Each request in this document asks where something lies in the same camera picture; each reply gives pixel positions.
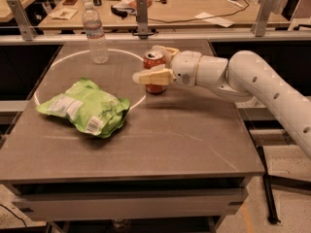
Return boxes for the black pole on floor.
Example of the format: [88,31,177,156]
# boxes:
[257,146,281,224]

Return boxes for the red coke can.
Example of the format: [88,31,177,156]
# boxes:
[144,50,165,94]

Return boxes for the middle metal bracket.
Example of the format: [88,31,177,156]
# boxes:
[135,0,151,40]

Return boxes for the right metal bracket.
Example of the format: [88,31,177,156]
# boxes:
[251,0,275,37]

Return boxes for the metal bracket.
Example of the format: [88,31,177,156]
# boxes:
[7,0,37,41]
[251,0,275,37]
[135,0,151,40]

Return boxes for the black cable on desk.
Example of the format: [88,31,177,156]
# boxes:
[148,0,251,24]

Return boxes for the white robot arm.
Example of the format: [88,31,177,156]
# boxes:
[132,46,311,157]

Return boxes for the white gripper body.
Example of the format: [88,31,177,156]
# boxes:
[171,50,202,87]

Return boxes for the wooden background desk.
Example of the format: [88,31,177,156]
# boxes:
[38,0,290,31]

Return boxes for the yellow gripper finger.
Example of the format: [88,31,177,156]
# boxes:
[132,64,175,85]
[152,45,180,66]

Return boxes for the clear plastic water bottle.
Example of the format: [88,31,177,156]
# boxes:
[82,2,109,64]

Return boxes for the brown phone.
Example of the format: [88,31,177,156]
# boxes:
[63,0,78,6]

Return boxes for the black sunglasses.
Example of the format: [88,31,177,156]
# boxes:
[111,6,128,19]

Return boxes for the white paper sheet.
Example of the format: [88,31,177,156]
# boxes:
[195,13,234,27]

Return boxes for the white table drawer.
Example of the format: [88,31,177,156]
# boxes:
[14,188,248,221]

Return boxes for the green chip bag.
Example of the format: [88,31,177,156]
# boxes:
[36,78,130,138]

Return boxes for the left metal bracket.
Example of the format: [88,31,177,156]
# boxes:
[7,0,37,41]

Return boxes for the white paper card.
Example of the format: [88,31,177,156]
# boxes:
[50,8,78,20]

